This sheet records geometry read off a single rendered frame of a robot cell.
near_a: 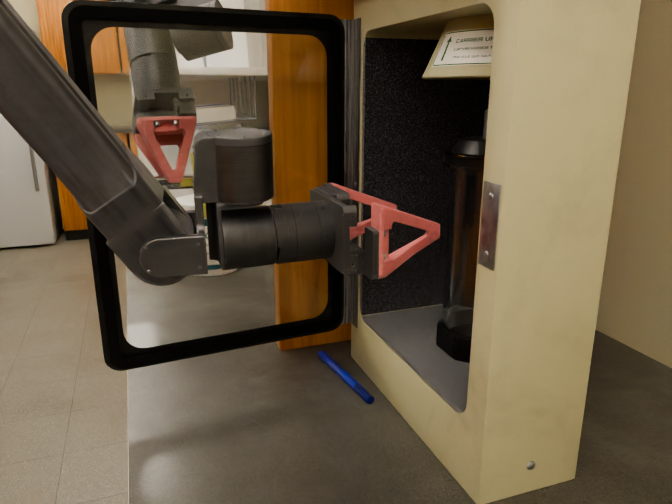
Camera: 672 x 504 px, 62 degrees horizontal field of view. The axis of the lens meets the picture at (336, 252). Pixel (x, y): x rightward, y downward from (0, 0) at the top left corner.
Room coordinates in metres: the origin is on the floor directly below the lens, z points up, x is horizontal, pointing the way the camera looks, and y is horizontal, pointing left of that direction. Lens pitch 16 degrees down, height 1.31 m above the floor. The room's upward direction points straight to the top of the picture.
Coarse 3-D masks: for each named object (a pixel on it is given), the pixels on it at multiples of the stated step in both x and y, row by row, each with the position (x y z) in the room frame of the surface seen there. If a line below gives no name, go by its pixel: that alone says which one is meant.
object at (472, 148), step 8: (472, 136) 0.63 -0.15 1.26; (480, 136) 0.63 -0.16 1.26; (456, 144) 0.61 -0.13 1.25; (464, 144) 0.59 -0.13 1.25; (472, 144) 0.58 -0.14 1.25; (480, 144) 0.57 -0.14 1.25; (456, 152) 0.59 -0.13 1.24; (464, 152) 0.58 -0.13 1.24; (472, 152) 0.57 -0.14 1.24; (480, 152) 0.57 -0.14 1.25
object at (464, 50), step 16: (480, 16) 0.55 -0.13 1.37; (448, 32) 0.57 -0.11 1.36; (464, 32) 0.55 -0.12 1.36; (480, 32) 0.54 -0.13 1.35; (448, 48) 0.56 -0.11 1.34; (464, 48) 0.54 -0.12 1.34; (480, 48) 0.53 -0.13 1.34; (432, 64) 0.58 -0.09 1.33; (448, 64) 0.55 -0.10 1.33; (464, 64) 0.53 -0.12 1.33; (480, 64) 0.52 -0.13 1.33
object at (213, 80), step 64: (128, 64) 0.61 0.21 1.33; (192, 64) 0.64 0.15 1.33; (256, 64) 0.67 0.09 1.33; (320, 64) 0.70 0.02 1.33; (128, 128) 0.61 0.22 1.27; (192, 128) 0.63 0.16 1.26; (320, 128) 0.70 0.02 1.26; (192, 192) 0.63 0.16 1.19; (128, 320) 0.60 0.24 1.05; (192, 320) 0.63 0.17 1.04; (256, 320) 0.66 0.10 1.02
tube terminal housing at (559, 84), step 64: (384, 0) 0.65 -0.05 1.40; (448, 0) 0.52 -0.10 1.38; (512, 0) 0.44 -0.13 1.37; (576, 0) 0.45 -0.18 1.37; (640, 0) 0.47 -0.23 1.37; (512, 64) 0.43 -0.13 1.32; (576, 64) 0.45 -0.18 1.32; (512, 128) 0.43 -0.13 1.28; (576, 128) 0.45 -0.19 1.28; (512, 192) 0.43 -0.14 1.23; (576, 192) 0.45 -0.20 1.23; (512, 256) 0.43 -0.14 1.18; (576, 256) 0.46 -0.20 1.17; (512, 320) 0.43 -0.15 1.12; (576, 320) 0.46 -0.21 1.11; (384, 384) 0.62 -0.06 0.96; (512, 384) 0.44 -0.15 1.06; (576, 384) 0.46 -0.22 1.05; (448, 448) 0.48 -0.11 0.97; (512, 448) 0.44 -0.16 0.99; (576, 448) 0.46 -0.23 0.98
